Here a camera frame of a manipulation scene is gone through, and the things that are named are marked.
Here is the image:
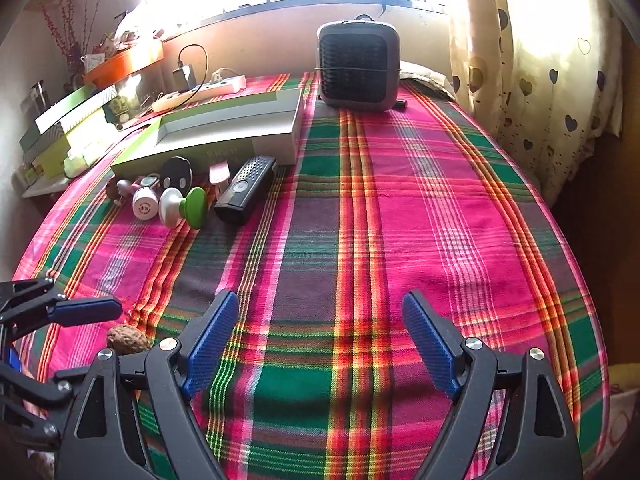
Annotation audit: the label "cream heart print curtain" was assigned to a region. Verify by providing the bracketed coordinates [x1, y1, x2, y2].
[447, 0, 626, 206]

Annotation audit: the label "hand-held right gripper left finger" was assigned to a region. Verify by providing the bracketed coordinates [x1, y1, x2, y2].
[55, 290, 241, 480]

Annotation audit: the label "black remote control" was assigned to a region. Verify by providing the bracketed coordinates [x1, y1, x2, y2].
[214, 155, 277, 226]

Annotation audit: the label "spiky brown walnut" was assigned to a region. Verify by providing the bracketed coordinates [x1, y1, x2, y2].
[106, 325, 152, 358]

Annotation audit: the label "cream power strip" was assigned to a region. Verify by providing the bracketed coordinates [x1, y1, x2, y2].
[151, 75, 247, 113]

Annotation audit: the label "green and white cardboard box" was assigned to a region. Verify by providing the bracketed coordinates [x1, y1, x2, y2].
[110, 89, 306, 177]

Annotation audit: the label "beige cushion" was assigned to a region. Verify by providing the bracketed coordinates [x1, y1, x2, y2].
[400, 60, 458, 98]

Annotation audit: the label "black and white round gadget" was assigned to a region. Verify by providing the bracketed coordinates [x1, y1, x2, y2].
[161, 156, 193, 191]

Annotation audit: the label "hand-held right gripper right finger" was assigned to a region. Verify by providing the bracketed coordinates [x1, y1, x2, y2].
[401, 289, 586, 480]

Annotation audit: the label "grey portable heater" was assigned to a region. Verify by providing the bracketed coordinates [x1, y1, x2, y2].
[316, 16, 402, 112]

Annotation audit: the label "black charger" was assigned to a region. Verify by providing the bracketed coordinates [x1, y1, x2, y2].
[172, 64, 198, 92]

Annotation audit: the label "small white round jar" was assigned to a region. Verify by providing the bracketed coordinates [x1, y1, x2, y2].
[132, 186, 160, 221]

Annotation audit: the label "flat green box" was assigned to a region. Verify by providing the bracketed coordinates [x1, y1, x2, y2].
[35, 84, 98, 135]

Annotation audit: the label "light pink clip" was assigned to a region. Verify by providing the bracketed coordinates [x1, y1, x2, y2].
[209, 160, 231, 201]

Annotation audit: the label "orange plastic basin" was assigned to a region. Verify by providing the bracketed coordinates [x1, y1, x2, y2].
[82, 37, 165, 88]

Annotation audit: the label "black charger cable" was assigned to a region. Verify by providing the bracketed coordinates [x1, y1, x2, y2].
[177, 44, 208, 93]

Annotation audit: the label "red flower branches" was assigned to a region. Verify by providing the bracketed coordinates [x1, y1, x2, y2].
[42, 0, 116, 76]

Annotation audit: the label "white side table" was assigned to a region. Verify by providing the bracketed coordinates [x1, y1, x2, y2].
[22, 175, 71, 198]

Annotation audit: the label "yellow-green box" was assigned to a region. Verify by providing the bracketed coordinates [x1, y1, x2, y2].
[22, 110, 118, 181]

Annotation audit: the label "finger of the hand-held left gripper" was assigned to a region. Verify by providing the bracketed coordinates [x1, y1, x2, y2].
[0, 360, 96, 453]
[0, 277, 123, 333]

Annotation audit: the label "green tissue packet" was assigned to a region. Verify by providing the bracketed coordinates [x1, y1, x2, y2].
[65, 125, 126, 171]

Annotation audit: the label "pink and green plaid blanket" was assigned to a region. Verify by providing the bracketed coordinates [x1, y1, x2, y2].
[12, 72, 611, 480]

